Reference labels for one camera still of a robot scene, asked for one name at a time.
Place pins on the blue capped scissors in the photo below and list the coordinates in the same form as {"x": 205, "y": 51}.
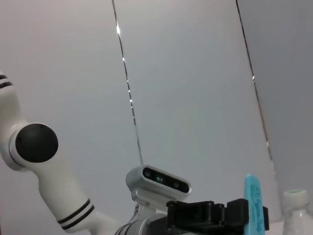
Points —
{"x": 253, "y": 203}

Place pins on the clear green-label water bottle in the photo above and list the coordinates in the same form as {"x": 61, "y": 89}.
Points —
{"x": 298, "y": 215}

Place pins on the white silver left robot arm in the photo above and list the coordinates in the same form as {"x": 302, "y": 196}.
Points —
{"x": 61, "y": 195}

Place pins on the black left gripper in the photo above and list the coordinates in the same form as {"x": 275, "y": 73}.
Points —
{"x": 159, "y": 226}

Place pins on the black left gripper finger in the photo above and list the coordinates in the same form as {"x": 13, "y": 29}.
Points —
{"x": 265, "y": 219}

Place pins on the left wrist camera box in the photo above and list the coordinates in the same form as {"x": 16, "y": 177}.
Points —
{"x": 159, "y": 181}

